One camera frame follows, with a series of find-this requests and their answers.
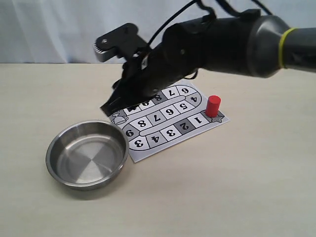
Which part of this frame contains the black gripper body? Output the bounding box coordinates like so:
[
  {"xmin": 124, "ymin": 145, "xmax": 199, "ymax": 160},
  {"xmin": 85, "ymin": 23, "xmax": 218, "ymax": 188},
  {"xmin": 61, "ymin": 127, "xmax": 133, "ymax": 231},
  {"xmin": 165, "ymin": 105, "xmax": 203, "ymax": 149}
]
[{"xmin": 112, "ymin": 47, "xmax": 198, "ymax": 104}]

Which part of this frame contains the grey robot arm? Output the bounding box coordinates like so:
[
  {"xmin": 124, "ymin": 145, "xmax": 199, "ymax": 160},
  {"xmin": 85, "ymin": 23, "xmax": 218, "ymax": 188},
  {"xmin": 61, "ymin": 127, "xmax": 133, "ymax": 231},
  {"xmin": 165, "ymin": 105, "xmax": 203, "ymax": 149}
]
[{"xmin": 94, "ymin": 15, "xmax": 316, "ymax": 116}]

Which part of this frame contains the red cylinder game piece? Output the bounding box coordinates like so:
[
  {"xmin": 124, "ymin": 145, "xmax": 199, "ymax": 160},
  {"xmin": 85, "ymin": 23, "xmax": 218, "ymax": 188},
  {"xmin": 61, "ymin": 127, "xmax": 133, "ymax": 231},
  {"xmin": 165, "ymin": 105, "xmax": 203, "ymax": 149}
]
[{"xmin": 205, "ymin": 95, "xmax": 221, "ymax": 118}]

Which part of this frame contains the paper number game board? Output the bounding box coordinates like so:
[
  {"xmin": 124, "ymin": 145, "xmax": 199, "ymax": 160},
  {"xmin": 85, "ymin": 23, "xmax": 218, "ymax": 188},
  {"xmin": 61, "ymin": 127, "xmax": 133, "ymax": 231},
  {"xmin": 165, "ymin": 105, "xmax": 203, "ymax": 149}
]
[{"xmin": 109, "ymin": 79, "xmax": 229, "ymax": 162}]

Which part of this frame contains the stainless steel round bowl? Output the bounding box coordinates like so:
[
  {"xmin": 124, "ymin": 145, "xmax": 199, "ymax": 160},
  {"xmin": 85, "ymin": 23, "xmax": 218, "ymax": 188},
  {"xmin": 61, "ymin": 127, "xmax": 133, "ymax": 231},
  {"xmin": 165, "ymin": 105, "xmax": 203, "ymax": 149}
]
[{"xmin": 45, "ymin": 119, "xmax": 129, "ymax": 191}]

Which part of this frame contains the white backdrop curtain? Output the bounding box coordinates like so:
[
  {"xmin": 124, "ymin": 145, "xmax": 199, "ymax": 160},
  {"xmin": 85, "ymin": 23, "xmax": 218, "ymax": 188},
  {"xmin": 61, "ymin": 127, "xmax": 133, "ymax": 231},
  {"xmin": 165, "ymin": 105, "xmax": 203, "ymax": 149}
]
[{"xmin": 0, "ymin": 0, "xmax": 316, "ymax": 65}]

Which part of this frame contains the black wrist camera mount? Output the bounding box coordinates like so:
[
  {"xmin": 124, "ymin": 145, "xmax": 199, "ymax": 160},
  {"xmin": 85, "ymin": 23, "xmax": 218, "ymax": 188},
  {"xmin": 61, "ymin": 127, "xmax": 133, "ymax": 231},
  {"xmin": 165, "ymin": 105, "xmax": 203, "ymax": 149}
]
[{"xmin": 93, "ymin": 23, "xmax": 147, "ymax": 63}]

